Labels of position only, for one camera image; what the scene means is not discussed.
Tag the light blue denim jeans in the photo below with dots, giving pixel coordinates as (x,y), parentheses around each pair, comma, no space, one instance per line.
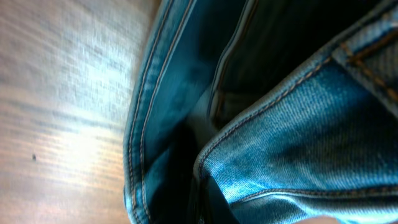
(265,112)

